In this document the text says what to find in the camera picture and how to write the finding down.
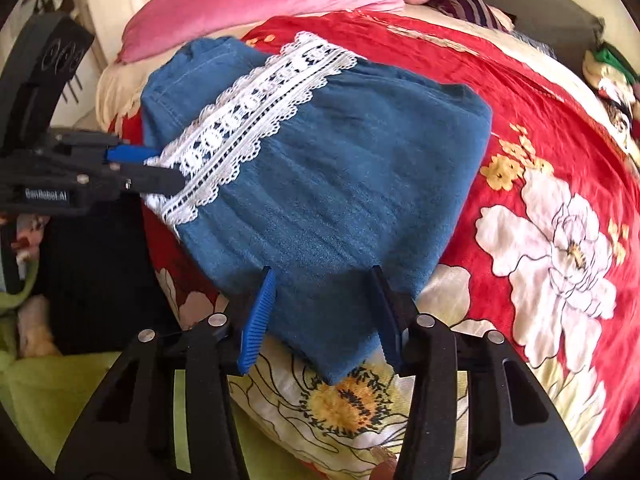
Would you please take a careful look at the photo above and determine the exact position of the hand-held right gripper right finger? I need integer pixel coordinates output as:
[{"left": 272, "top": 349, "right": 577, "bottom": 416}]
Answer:
[{"left": 367, "top": 265, "right": 586, "bottom": 480}]

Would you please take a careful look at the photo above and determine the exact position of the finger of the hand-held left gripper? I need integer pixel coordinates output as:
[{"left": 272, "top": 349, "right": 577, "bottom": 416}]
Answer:
[
  {"left": 105, "top": 145, "right": 161, "bottom": 162},
  {"left": 102, "top": 164, "right": 186, "bottom": 195}
]

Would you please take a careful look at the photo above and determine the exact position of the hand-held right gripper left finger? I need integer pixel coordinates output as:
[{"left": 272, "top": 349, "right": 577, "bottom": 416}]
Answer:
[{"left": 55, "top": 266, "right": 278, "bottom": 480}]

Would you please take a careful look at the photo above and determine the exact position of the blue denim pants lace trim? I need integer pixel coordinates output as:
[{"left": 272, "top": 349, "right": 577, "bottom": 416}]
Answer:
[{"left": 140, "top": 31, "right": 493, "bottom": 386}]

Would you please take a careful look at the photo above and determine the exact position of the black cloth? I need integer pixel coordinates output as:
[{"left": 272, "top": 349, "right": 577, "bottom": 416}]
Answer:
[{"left": 37, "top": 195, "right": 186, "bottom": 356}]

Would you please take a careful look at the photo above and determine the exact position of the pink quilt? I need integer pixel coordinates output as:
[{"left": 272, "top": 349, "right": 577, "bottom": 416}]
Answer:
[{"left": 120, "top": 0, "right": 406, "bottom": 63}]

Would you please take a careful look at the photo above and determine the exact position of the light green cloth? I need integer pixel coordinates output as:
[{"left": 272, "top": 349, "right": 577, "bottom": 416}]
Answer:
[{"left": 0, "top": 290, "right": 311, "bottom": 480}]

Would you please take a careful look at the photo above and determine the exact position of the red floral blanket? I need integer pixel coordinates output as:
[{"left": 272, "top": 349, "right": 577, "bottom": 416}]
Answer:
[{"left": 95, "top": 10, "right": 640, "bottom": 480}]

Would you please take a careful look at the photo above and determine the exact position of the pile of clothes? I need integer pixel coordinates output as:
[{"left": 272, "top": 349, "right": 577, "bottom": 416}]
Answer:
[{"left": 582, "top": 42, "right": 640, "bottom": 141}]

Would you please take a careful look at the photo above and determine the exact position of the purple striped pillow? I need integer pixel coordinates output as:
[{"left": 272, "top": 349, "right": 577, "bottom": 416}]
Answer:
[{"left": 430, "top": 0, "right": 508, "bottom": 31}]

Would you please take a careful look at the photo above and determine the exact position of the grey headboard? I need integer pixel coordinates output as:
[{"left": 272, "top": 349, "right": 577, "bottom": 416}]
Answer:
[{"left": 415, "top": 0, "right": 606, "bottom": 51}]

